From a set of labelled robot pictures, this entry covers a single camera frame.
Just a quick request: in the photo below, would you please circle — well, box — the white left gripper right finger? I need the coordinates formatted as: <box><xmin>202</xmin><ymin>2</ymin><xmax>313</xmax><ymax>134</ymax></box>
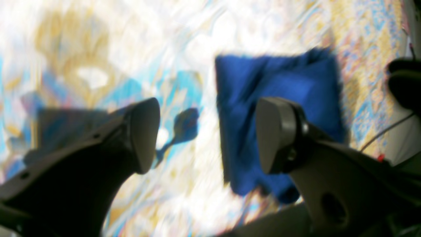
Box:
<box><xmin>257</xmin><ymin>97</ymin><xmax>420</xmax><ymax>237</ymax></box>

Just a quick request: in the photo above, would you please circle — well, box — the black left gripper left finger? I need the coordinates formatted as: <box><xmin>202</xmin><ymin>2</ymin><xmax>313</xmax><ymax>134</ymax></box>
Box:
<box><xmin>1</xmin><ymin>98</ymin><xmax>160</xmax><ymax>237</ymax></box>

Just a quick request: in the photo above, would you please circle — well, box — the blue long-sleeve shirt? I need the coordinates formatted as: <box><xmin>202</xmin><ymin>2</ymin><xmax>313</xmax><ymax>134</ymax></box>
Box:
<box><xmin>215</xmin><ymin>48</ymin><xmax>346</xmax><ymax>203</ymax></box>

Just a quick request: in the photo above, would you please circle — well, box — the patterned tile tablecloth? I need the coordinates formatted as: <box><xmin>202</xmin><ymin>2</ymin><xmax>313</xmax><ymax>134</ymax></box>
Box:
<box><xmin>1</xmin><ymin>0</ymin><xmax>407</xmax><ymax>237</ymax></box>

